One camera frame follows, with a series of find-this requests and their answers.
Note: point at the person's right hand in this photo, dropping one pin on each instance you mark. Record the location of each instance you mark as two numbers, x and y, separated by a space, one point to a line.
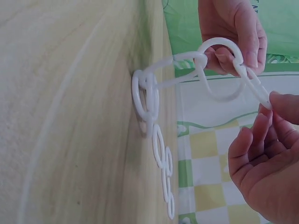
268 177

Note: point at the person's left hand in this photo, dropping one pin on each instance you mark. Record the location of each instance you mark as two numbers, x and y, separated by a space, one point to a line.
224 21

